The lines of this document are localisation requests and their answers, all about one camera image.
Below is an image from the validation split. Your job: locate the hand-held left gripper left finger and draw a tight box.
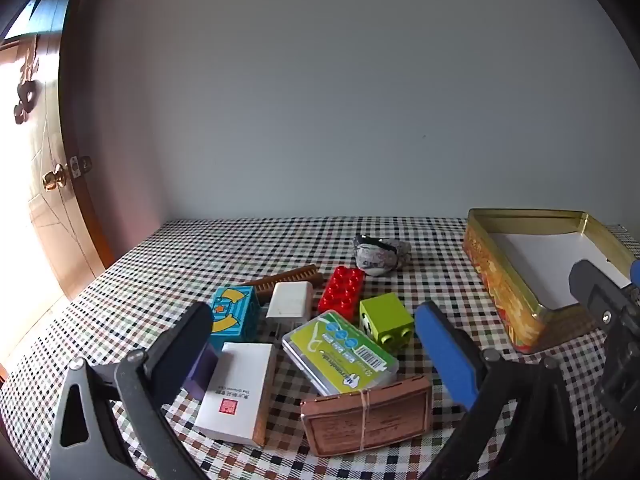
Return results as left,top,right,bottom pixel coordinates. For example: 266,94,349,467
50,302,216,480

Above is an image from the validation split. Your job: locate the purple eraser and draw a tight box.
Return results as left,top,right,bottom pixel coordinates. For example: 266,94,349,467
182,345,221,400

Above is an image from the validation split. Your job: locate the green toy block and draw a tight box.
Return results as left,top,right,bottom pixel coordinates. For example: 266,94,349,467
359,294,416,352

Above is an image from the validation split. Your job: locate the dark red door decoration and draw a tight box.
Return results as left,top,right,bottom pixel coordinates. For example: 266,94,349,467
14,35,41,125

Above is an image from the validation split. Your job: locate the brown pack with rubber band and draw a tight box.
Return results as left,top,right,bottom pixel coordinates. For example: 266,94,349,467
300,375,433,457

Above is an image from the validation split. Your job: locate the white charger plug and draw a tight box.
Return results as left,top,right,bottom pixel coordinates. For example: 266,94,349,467
266,281,313,341

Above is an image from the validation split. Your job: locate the brown comb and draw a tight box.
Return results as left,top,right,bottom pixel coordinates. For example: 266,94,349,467
240,264,322,297

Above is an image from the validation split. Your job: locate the white paper sheet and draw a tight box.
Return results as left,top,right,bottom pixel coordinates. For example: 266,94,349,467
495,232,631,311

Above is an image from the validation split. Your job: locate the red toy brick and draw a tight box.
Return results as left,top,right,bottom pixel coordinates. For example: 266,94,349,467
318,266,367,322

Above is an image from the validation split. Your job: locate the wooden door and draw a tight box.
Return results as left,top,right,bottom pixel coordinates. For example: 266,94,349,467
0,0,118,381

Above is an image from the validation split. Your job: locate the brass door knob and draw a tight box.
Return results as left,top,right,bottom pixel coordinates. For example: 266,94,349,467
42,164,68,192

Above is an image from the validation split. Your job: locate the blue printed toy brick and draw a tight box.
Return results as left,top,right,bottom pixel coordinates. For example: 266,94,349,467
207,286,261,356

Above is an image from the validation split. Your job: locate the white cardboard box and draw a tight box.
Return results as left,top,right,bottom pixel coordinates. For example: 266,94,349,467
194,342,278,448

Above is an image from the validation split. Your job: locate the checkered tablecloth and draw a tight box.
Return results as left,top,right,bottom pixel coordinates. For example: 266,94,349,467
0,217,640,480

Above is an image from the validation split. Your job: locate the golden tin box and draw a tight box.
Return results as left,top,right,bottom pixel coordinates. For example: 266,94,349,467
462,208,638,356

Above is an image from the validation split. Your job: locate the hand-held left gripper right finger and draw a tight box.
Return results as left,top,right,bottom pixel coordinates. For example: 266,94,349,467
415,301,608,480

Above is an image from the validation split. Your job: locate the clear case with green card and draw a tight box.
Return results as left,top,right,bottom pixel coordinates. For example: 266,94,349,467
281,310,400,397

